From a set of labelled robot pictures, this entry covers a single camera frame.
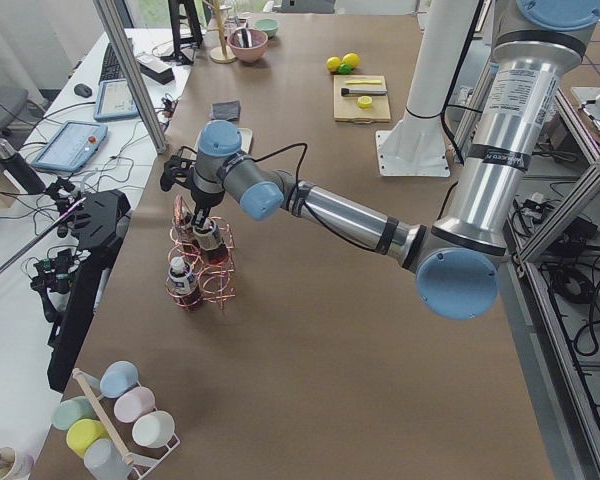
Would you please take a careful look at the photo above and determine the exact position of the blue teach pendant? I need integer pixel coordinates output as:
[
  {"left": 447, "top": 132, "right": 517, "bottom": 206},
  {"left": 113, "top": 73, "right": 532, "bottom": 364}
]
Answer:
[
  {"left": 93, "top": 79, "right": 139, "bottom": 122},
  {"left": 31, "top": 121, "right": 108, "bottom": 173}
]

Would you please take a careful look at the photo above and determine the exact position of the aluminium frame post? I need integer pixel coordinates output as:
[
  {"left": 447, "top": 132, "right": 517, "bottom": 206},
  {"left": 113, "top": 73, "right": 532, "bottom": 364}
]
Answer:
[{"left": 93, "top": 0, "right": 167, "bottom": 154}]

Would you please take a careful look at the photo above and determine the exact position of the black keyboard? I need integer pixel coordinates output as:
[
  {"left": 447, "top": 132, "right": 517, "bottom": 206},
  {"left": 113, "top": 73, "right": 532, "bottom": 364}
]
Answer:
[{"left": 98, "top": 43, "right": 125, "bottom": 83}]

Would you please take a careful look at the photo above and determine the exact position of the pink cup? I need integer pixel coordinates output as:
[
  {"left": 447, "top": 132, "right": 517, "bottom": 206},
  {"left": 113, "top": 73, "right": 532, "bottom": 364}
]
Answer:
[{"left": 114, "top": 386, "right": 156, "bottom": 423}]

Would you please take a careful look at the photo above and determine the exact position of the cream serving tray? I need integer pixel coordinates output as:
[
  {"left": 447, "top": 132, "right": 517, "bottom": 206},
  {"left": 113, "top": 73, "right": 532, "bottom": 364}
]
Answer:
[{"left": 238, "top": 127, "right": 253, "bottom": 153}]

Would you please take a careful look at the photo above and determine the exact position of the pink bowl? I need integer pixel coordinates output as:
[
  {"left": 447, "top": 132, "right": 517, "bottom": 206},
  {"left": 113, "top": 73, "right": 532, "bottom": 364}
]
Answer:
[{"left": 228, "top": 28, "right": 268, "bottom": 63}]

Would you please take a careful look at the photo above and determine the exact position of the steel muddler black tip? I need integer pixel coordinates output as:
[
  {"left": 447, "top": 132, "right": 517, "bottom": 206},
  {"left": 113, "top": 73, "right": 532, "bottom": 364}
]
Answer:
[{"left": 340, "top": 87, "right": 387, "bottom": 97}]

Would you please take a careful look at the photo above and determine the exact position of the tea bottle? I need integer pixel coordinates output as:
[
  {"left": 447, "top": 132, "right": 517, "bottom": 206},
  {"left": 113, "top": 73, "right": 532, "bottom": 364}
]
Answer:
[
  {"left": 168, "top": 256, "right": 202, "bottom": 311},
  {"left": 194, "top": 219, "right": 228, "bottom": 265}
]

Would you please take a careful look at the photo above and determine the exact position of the grey folded cloth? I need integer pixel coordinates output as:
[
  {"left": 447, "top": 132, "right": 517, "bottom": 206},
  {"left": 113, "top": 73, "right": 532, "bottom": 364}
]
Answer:
[{"left": 209, "top": 100, "right": 241, "bottom": 121}]

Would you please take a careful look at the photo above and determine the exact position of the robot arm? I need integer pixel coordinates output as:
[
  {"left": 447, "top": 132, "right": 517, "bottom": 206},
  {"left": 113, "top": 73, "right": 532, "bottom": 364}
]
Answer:
[{"left": 187, "top": 1, "right": 600, "bottom": 320}]

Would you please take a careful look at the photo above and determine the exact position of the whole yellow lemon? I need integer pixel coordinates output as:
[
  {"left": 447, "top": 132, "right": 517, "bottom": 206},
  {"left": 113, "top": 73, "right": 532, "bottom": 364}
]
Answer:
[{"left": 341, "top": 52, "right": 360, "bottom": 69}]

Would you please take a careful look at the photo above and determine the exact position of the grey cup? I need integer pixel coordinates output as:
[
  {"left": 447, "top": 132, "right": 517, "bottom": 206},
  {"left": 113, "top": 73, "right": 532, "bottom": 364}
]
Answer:
[{"left": 83, "top": 438, "right": 131, "bottom": 480}]

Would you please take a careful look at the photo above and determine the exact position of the wooden mug tree stand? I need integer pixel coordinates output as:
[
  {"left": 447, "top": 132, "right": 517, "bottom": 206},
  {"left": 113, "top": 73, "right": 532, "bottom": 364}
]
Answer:
[{"left": 203, "top": 0, "right": 237, "bottom": 64}]

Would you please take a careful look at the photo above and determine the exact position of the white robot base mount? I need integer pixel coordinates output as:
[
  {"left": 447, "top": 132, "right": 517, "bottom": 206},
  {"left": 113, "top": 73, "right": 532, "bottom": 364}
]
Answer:
[{"left": 376, "top": 0, "right": 482, "bottom": 178}]

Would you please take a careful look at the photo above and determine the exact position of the steel ice scoop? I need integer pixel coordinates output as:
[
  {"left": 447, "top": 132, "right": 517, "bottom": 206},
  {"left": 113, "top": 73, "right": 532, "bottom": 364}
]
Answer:
[{"left": 235, "top": 28, "right": 252, "bottom": 48}]

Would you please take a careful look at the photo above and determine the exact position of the white wire cup rack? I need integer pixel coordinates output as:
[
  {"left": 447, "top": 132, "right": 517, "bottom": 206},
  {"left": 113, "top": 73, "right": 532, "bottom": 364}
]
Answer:
[{"left": 72, "top": 368, "right": 181, "bottom": 479}]

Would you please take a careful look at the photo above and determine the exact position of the half lemon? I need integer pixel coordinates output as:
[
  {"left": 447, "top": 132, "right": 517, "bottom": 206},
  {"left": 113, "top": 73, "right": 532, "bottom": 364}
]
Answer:
[{"left": 356, "top": 95, "right": 373, "bottom": 109}]

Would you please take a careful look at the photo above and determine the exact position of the green lime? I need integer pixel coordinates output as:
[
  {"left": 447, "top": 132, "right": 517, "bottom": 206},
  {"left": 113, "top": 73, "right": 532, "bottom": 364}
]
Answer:
[{"left": 338, "top": 63, "right": 352, "bottom": 75}]

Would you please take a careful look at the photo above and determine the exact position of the paper tape roll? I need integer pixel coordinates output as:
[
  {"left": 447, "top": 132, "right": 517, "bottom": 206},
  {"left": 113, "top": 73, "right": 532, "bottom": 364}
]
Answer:
[{"left": 0, "top": 447, "right": 34, "bottom": 480}]

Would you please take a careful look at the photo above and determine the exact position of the grey office chair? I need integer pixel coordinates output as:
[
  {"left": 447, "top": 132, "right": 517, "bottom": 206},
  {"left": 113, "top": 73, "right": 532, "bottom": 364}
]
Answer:
[{"left": 0, "top": 86, "right": 45, "bottom": 148}]

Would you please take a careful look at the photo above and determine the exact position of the black thermos bottle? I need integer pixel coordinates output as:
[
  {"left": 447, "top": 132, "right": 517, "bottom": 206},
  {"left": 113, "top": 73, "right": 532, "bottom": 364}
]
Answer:
[{"left": 0, "top": 138, "right": 46, "bottom": 195}]

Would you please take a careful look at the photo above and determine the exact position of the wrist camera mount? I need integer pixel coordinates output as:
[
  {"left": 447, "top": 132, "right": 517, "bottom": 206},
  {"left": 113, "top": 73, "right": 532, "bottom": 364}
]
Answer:
[{"left": 160, "top": 146, "right": 197, "bottom": 192}]

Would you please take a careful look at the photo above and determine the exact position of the black teleoperation device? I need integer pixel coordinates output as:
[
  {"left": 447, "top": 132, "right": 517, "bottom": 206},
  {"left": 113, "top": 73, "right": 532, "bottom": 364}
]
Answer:
[{"left": 0, "top": 188, "right": 132, "bottom": 393}]

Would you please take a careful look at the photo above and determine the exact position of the yellow plastic knife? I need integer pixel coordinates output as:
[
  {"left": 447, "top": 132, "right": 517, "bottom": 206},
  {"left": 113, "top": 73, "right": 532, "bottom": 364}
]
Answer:
[{"left": 345, "top": 78, "right": 383, "bottom": 85}]

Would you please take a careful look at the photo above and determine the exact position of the yellow cup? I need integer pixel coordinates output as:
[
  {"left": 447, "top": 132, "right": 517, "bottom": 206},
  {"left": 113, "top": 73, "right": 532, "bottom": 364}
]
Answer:
[{"left": 65, "top": 419, "right": 109, "bottom": 458}]

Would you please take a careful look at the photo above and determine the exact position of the green bowl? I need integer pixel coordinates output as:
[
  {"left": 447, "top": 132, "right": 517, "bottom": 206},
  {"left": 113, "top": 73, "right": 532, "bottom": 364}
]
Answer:
[{"left": 255, "top": 18, "right": 279, "bottom": 39}]

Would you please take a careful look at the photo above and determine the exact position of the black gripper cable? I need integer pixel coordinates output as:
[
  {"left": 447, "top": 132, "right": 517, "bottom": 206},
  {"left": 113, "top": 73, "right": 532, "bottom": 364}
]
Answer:
[{"left": 244, "top": 142, "right": 309, "bottom": 181}]

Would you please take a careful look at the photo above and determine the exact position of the black computer mouse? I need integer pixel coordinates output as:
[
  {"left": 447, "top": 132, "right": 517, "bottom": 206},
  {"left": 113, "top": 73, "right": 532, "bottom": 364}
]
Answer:
[{"left": 74, "top": 83, "right": 93, "bottom": 98}]

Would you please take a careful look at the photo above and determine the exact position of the copper wire bottle rack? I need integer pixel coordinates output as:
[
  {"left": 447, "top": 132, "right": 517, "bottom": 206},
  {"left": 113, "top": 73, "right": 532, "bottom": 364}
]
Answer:
[{"left": 165, "top": 195, "right": 235, "bottom": 311}]

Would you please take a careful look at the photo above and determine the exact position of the green cup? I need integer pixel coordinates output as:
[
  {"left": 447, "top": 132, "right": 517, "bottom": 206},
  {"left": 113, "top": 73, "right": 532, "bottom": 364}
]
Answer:
[{"left": 51, "top": 396, "right": 97, "bottom": 431}]

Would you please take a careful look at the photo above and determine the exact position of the white cup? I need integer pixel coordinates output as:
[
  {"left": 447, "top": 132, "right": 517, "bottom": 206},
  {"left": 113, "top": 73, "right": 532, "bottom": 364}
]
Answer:
[{"left": 132, "top": 410, "right": 175, "bottom": 448}]

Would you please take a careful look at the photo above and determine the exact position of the blue cup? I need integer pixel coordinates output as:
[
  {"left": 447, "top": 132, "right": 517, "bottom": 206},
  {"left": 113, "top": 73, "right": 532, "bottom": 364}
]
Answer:
[{"left": 100, "top": 360, "right": 139, "bottom": 399}]

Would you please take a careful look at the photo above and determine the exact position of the wooden cutting board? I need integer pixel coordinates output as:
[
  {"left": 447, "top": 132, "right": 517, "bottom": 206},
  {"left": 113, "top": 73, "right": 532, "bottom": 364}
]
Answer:
[{"left": 333, "top": 74, "right": 391, "bottom": 122}]

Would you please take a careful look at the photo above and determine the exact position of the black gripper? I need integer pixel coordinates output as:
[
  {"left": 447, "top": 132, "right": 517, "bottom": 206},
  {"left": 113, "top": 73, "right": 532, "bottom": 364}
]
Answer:
[{"left": 190, "top": 185, "right": 224, "bottom": 229}]

